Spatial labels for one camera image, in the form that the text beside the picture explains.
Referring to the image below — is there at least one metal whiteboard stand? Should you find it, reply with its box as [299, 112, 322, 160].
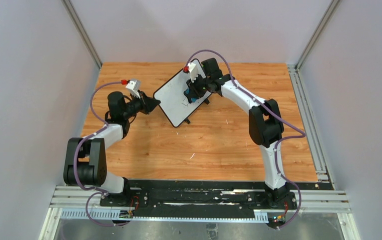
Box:
[184, 98, 210, 124]

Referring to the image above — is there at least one left corner aluminium post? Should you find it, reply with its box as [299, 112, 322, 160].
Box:
[61, 0, 103, 69]

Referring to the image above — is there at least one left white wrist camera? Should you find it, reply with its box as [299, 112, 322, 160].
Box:
[126, 79, 141, 99]

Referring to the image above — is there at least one corner aluminium post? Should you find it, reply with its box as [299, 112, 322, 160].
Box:
[61, 0, 103, 69]
[294, 0, 341, 71]

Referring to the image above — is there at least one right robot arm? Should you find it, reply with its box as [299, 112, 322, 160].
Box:
[182, 58, 289, 206]

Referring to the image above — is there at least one purple cable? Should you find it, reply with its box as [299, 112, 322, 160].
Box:
[182, 49, 307, 231]
[73, 79, 132, 228]

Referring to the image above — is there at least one right corner aluminium post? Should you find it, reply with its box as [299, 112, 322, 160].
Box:
[294, 0, 341, 71]

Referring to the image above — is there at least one right side aluminium rail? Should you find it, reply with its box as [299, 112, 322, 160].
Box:
[287, 64, 335, 190]

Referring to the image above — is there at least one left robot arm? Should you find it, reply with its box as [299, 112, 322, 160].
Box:
[63, 91, 161, 203]

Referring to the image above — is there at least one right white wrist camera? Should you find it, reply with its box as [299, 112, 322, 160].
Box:
[186, 62, 199, 83]

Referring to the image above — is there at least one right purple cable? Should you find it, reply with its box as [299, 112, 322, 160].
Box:
[182, 49, 307, 231]

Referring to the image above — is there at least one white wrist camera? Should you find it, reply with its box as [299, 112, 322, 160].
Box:
[186, 62, 199, 83]
[126, 79, 141, 99]

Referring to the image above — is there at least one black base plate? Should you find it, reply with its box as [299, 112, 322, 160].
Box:
[100, 179, 333, 219]

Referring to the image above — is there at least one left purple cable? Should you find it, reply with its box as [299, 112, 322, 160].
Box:
[73, 79, 132, 228]

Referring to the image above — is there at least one black framed whiteboard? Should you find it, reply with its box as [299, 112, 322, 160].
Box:
[153, 69, 212, 128]

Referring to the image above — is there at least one blue and black eraser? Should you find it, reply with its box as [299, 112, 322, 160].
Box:
[184, 88, 200, 104]

